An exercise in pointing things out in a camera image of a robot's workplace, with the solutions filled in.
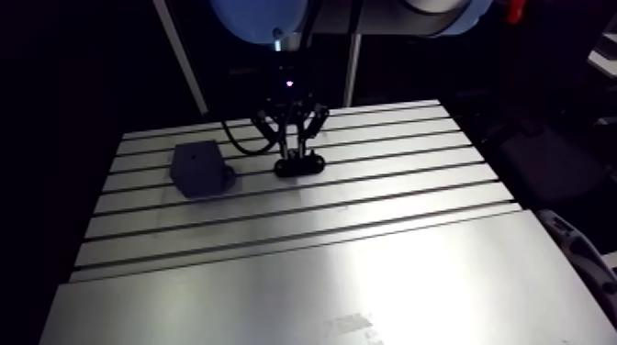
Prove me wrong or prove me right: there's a dark blue-grey block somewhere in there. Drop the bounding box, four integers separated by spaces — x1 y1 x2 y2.
169 139 237 199

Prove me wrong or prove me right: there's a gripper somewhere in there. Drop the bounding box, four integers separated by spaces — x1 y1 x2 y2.
251 50 331 161

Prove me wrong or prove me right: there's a grey post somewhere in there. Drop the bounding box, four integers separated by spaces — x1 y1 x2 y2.
152 0 210 117
342 33 363 108

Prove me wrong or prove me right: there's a pale holed strip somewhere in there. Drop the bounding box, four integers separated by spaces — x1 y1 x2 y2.
535 208 617 328

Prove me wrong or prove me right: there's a black cable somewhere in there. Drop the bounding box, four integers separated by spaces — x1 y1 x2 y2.
220 120 280 157

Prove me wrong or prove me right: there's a black oval holder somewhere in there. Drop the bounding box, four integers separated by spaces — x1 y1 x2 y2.
274 150 327 178

